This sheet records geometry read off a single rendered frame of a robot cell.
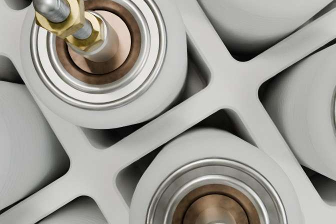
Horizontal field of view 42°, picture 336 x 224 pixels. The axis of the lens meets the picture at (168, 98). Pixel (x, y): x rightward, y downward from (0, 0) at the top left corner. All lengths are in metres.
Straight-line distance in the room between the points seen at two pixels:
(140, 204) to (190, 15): 0.14
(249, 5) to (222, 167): 0.09
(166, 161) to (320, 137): 0.08
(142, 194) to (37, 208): 0.11
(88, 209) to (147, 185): 0.13
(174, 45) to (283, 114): 0.11
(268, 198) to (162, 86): 0.08
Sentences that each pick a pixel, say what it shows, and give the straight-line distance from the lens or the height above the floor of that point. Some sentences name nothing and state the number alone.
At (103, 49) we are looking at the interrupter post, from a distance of 0.22.
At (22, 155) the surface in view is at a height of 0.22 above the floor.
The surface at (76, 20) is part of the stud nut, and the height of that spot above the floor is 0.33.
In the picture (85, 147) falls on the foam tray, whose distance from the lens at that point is 0.32.
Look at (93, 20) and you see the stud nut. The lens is 0.21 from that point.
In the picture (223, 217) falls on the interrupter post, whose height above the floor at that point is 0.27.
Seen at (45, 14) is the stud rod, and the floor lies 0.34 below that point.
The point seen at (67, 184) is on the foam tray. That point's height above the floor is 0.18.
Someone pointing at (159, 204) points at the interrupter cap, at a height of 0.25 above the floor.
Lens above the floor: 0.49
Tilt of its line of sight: 87 degrees down
